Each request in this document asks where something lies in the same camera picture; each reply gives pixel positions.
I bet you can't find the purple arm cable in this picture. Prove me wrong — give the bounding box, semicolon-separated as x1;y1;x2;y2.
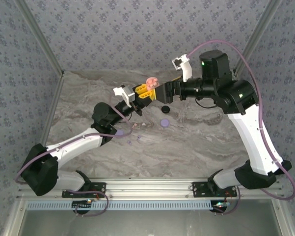
16;94;134;217
187;40;295;216

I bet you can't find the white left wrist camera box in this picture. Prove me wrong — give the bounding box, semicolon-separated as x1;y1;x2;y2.
112;85;136;108

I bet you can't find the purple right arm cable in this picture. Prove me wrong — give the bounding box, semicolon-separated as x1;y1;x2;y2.
187;40;295;216

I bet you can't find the small black circuit board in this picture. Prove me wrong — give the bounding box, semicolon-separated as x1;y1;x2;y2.
211;201;230;212
72;200;93;210

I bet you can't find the slotted pale cable duct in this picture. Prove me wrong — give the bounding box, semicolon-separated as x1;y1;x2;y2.
27;200;215;211

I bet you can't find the aluminium table side rail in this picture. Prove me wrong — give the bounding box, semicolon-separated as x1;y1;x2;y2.
40;73;65;148

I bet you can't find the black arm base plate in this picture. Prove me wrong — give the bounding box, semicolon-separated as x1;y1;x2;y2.
191;181;238;198
61;182;107;199

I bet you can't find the aluminium frame post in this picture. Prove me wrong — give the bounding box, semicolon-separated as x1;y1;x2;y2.
1;199;27;236
232;0;283;77
14;0;65;77
271;199;295;236

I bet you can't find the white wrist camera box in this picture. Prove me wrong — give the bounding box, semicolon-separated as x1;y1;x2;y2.
171;54;192;83
112;85;136;108

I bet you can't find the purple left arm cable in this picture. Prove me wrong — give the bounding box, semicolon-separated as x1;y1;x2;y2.
16;94;134;217

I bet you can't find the aluminium mounting rail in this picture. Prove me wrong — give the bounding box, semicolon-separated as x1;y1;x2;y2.
17;178;285;199

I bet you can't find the pink earbud charging case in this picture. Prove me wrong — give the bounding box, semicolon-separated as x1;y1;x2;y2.
145;76;159;90

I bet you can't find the aluminium lower frame post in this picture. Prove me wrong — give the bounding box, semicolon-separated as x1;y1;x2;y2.
1;199;27;236
271;199;295;236

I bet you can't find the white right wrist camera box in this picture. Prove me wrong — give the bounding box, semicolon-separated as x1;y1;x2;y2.
171;54;192;83

